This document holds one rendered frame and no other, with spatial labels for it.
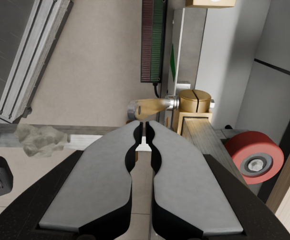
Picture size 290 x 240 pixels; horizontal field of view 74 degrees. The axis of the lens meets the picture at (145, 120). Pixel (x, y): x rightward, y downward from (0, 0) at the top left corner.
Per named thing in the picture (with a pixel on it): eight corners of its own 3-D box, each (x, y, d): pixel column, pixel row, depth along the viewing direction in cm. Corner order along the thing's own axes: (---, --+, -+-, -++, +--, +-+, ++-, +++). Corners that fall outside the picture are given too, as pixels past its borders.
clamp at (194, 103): (168, 153, 38) (171, 171, 34) (176, 88, 32) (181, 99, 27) (197, 154, 38) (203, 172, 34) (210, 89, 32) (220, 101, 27)
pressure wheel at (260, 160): (203, 143, 40) (223, 186, 30) (211, 108, 36) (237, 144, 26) (242, 144, 40) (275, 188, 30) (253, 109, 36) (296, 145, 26)
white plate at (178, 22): (162, 127, 49) (166, 151, 40) (172, 10, 37) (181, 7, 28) (165, 127, 49) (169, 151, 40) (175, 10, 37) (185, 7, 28)
